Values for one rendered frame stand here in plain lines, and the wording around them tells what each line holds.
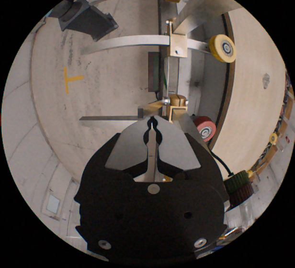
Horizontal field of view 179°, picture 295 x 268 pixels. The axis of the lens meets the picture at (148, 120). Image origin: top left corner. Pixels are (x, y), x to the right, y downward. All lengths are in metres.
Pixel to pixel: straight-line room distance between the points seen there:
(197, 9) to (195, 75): 0.44
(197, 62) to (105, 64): 0.95
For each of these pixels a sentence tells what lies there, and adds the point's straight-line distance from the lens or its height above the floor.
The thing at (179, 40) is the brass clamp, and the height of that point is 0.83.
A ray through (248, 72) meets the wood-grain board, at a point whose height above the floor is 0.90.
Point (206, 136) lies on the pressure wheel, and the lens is 0.34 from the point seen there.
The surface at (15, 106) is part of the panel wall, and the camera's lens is 2.57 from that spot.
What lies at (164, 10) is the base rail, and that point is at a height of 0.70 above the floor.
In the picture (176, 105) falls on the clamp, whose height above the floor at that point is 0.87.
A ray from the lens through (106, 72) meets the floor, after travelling 1.23.
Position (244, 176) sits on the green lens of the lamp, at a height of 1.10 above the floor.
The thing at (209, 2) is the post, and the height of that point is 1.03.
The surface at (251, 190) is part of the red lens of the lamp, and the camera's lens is 0.17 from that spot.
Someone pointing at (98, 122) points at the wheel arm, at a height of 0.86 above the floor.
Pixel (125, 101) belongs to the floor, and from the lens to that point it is 1.23.
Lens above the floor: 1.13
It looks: 59 degrees down
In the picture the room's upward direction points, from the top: 179 degrees counter-clockwise
